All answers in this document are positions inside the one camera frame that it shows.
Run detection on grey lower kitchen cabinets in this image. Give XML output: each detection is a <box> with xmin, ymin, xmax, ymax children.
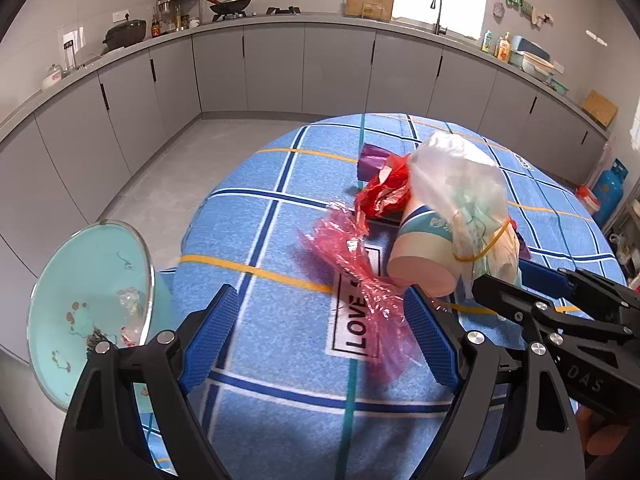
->
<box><xmin>0</xmin><ymin>12</ymin><xmax>614</xmax><ymax>362</ymax></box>

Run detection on black wok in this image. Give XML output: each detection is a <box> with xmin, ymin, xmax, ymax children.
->
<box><xmin>204</xmin><ymin>0</ymin><xmax>254</xmax><ymax>17</ymax></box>

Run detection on blue striped paper cup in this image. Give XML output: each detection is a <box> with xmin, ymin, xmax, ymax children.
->
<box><xmin>387</xmin><ymin>201</ymin><xmax>522</xmax><ymax>299</ymax></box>

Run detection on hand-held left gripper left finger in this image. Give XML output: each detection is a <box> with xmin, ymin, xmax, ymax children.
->
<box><xmin>55</xmin><ymin>284</ymin><xmax>240</xmax><ymax>480</ymax></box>

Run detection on yellow rubber band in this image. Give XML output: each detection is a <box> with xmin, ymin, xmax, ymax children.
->
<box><xmin>452</xmin><ymin>216</ymin><xmax>514</xmax><ymax>264</ymax></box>

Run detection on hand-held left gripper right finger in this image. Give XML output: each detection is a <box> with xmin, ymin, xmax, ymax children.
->
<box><xmin>406</xmin><ymin>285</ymin><xmax>586</xmax><ymax>480</ymax></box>

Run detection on purple foil wrapper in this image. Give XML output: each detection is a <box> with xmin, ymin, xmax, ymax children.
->
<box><xmin>357</xmin><ymin>142</ymin><xmax>397</xmax><ymax>182</ymax></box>

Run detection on clear red-printed plastic bag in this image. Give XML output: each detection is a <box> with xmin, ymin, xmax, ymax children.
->
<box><xmin>116</xmin><ymin>287</ymin><xmax>147</xmax><ymax>349</ymax></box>

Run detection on wooden cutting board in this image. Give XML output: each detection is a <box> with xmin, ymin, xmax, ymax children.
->
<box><xmin>579</xmin><ymin>89</ymin><xmax>619</xmax><ymax>129</ymax></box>

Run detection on red and white plastic jug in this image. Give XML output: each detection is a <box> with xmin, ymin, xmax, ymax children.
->
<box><xmin>574</xmin><ymin>184</ymin><xmax>601</xmax><ymax>219</ymax></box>

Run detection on blue gas cylinder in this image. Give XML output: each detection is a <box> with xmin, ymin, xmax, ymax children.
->
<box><xmin>592</xmin><ymin>157</ymin><xmax>627</xmax><ymax>227</ymax></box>

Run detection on teal round waste bin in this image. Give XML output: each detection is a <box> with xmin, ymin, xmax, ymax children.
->
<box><xmin>27</xmin><ymin>219</ymin><xmax>174</xmax><ymax>413</ymax></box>

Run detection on cloudy thin plastic bag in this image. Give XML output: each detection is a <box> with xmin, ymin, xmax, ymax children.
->
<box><xmin>407</xmin><ymin>130</ymin><xmax>524</xmax><ymax>297</ymax></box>

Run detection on wall hook rack with cloths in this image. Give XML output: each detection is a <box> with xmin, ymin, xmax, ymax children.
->
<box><xmin>496</xmin><ymin>0</ymin><xmax>557</xmax><ymax>29</ymax></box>

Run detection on metal kitchen faucet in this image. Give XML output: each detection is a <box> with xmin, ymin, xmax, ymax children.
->
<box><xmin>430</xmin><ymin>0</ymin><xmax>449</xmax><ymax>37</ymax></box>

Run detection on red transparent cellophane sheet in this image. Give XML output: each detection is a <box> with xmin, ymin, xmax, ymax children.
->
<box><xmin>297</xmin><ymin>202</ymin><xmax>427</xmax><ymax>387</ymax></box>

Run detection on blue dish rack with basin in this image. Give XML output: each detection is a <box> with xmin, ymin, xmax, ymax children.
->
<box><xmin>509</xmin><ymin>34</ymin><xmax>557</xmax><ymax>84</ymax></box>

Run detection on red snack wrapper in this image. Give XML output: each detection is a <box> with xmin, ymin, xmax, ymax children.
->
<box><xmin>354</xmin><ymin>154</ymin><xmax>414</xmax><ymax>219</ymax></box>

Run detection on metal spice rack with bottles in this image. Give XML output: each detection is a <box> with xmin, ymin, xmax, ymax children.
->
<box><xmin>149</xmin><ymin>0</ymin><xmax>202</xmax><ymax>37</ymax></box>

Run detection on person's right hand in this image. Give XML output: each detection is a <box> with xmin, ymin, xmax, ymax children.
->
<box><xmin>576</xmin><ymin>406</ymin><xmax>640</xmax><ymax>462</ymax></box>

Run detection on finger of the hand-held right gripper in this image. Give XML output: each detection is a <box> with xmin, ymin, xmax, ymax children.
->
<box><xmin>519</xmin><ymin>257</ymin><xmax>640</xmax><ymax>312</ymax></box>
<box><xmin>472</xmin><ymin>275</ymin><xmax>631</xmax><ymax>342</ymax></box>

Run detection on blue plaid tablecloth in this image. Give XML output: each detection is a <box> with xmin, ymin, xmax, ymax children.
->
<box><xmin>149</xmin><ymin>112</ymin><xmax>632</xmax><ymax>480</ymax></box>

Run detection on black cooking pot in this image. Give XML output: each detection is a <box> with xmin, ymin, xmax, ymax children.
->
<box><xmin>102</xmin><ymin>17</ymin><xmax>149</xmax><ymax>54</ymax></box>

